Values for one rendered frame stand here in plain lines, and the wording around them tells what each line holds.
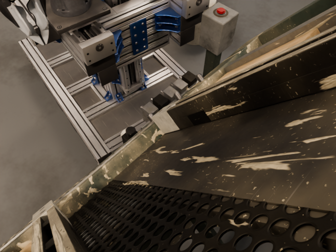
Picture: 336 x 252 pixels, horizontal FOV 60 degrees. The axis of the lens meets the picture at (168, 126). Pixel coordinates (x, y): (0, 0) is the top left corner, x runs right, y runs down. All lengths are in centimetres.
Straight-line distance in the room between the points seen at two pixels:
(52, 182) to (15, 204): 24
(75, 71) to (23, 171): 76
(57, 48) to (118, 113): 81
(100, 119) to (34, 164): 54
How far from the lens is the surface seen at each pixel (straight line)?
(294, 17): 122
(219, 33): 137
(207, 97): 68
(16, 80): 264
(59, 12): 124
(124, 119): 187
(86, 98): 203
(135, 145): 96
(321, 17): 89
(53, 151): 211
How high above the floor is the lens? 172
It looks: 56 degrees down
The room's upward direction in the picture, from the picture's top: straight up
